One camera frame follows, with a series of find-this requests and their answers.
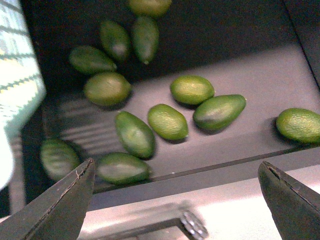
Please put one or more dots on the black fruit display shelf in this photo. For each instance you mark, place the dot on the black fruit display shelf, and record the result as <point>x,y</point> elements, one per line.
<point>246,47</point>

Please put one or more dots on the green avocado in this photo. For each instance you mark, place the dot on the green avocado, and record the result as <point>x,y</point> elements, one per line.
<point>167,122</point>
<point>107,89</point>
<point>191,89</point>
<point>153,8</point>
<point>89,60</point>
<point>299,124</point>
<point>219,112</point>
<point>145,38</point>
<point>115,40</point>
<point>58,158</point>
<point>135,135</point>
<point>120,168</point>

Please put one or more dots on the light blue plastic basket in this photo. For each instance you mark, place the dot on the light blue plastic basket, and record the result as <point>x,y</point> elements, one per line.
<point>21,83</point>

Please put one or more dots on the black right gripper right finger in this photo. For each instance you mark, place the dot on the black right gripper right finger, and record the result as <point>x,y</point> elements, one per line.
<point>295,208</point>

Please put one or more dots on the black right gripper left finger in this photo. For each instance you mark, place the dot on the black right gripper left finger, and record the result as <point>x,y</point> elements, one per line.
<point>58,213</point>

